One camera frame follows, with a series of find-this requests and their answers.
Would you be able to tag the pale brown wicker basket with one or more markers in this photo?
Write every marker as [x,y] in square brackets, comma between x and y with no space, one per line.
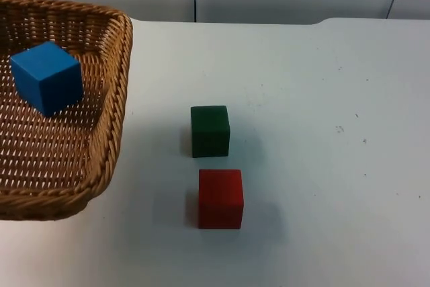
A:
[112,132]

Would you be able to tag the green cube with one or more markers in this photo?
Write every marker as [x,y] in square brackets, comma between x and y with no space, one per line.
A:
[210,132]

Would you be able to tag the red cube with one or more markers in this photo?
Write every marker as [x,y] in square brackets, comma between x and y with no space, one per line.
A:
[220,199]

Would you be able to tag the blue cube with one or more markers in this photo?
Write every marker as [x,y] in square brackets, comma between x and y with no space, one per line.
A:
[50,78]

